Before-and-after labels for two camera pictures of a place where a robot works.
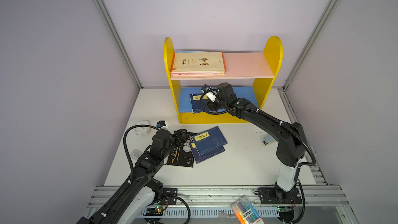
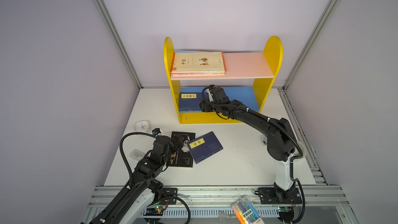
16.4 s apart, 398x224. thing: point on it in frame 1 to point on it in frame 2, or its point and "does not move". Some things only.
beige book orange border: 198,62 does not move
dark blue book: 209,140 to 190,102
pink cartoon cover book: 196,74 does not move
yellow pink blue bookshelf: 250,75 does not move
